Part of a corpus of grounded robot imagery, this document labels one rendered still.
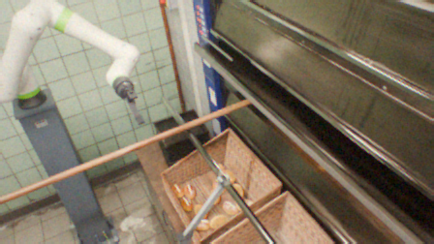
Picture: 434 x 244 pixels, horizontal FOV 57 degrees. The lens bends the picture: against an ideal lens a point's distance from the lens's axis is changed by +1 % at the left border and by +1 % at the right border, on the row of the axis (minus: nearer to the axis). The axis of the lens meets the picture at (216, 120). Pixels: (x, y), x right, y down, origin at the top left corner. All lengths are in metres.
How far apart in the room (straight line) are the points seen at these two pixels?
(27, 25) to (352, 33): 1.30
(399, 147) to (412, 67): 0.25
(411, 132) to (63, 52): 2.25
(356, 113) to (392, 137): 0.14
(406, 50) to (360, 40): 0.15
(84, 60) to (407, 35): 2.24
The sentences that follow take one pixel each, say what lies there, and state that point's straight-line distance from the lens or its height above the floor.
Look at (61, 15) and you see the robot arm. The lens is 2.00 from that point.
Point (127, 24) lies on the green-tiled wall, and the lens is 2.88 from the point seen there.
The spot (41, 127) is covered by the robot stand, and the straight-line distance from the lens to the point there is 2.37.
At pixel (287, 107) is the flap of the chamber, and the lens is 1.53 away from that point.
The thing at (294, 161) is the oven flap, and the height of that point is 1.04.
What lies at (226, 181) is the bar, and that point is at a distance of 1.56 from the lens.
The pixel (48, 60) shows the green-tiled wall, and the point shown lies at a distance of 2.88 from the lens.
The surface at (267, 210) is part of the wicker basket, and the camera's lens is 1.96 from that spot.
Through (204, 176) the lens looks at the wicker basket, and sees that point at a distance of 2.43.
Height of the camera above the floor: 2.29
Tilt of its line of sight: 37 degrees down
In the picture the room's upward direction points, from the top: 8 degrees counter-clockwise
